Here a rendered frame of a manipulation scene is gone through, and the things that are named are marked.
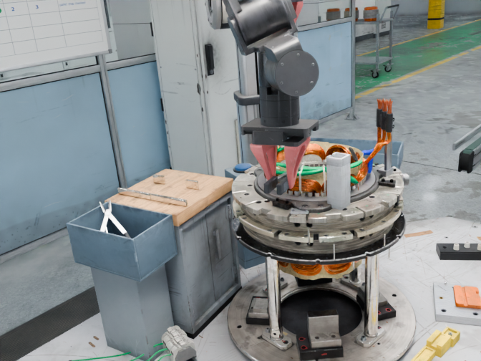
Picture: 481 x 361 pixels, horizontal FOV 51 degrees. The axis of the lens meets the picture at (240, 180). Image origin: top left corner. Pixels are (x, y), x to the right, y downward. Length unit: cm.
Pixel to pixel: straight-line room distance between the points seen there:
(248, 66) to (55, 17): 189
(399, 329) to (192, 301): 42
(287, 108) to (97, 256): 46
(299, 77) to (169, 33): 265
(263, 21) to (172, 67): 262
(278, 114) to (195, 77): 244
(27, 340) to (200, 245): 168
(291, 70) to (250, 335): 59
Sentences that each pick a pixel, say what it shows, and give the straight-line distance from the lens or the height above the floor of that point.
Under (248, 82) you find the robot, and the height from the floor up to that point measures 121.
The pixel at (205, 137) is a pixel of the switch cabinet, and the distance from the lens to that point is 321.
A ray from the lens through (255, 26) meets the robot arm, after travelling 70.
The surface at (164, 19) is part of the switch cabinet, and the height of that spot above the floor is 129.
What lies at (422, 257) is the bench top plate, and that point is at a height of 78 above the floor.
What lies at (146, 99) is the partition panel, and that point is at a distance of 349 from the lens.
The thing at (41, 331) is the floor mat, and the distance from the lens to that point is 263.
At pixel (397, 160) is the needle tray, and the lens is 120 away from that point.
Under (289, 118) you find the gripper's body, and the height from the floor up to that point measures 127.
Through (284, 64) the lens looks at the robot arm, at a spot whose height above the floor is 136.
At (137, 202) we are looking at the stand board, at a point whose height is 107.
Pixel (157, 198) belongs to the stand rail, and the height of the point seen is 107.
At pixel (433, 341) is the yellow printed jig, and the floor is 80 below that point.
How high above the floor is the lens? 145
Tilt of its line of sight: 21 degrees down
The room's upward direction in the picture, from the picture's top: 5 degrees counter-clockwise
